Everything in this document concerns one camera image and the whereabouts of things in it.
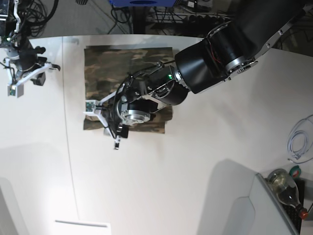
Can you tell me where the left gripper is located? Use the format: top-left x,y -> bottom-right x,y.
102,99 -> 157,139

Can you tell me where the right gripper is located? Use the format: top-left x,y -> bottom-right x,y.
13,46 -> 46,86

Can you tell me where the camouflage t-shirt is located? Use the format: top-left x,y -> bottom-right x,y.
83,45 -> 174,134

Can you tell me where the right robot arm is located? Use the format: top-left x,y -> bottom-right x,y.
0,0 -> 54,90

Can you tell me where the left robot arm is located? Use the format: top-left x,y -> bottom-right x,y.
102,0 -> 313,139

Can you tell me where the black power strip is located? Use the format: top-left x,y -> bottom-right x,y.
188,15 -> 230,24

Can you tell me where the clear glass bottle red cap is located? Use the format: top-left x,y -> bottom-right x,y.
267,169 -> 309,220

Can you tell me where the grey equipment box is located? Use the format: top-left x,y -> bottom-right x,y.
249,174 -> 299,235

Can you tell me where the green tape roll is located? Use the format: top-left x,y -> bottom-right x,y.
289,165 -> 302,179

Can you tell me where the black mesh tray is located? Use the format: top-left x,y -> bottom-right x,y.
281,179 -> 307,233

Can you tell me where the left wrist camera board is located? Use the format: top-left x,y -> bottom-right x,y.
84,100 -> 99,115

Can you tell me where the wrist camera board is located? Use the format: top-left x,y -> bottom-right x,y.
7,84 -> 24,98
84,100 -> 99,115

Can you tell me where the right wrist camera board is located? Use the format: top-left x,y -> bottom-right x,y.
7,84 -> 24,98

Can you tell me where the black coiled cable on floor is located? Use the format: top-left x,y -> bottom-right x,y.
17,0 -> 59,27

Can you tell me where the white coiled cable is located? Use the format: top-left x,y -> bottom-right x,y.
286,116 -> 313,164

